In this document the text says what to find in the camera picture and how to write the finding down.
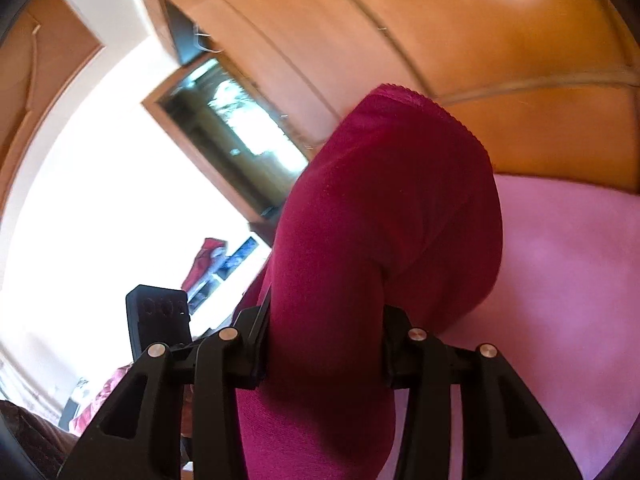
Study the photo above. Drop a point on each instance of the maroon pants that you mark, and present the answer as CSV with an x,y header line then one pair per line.
x,y
375,210

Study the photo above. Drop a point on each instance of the red hanging cloth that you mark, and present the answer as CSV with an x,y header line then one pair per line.
x,y
205,265

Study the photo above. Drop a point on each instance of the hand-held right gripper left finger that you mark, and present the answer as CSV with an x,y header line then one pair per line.
x,y
250,355

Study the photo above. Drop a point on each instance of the wooden door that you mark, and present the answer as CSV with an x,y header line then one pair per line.
x,y
50,85

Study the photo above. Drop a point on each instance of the wooden framed window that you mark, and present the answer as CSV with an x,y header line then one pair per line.
x,y
225,125

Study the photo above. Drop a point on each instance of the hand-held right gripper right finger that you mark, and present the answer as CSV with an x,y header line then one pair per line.
x,y
397,360

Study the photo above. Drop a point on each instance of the wooden headboard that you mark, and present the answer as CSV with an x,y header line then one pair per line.
x,y
400,35

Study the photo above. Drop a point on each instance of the pink blanket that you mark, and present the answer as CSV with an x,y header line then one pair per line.
x,y
560,285

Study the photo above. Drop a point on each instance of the dark brown cushion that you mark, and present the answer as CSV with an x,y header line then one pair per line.
x,y
35,435

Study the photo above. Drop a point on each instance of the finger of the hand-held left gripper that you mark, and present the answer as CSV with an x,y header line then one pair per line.
x,y
157,320

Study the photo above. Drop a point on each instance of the pink patterned cloth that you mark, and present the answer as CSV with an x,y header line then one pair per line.
x,y
100,400

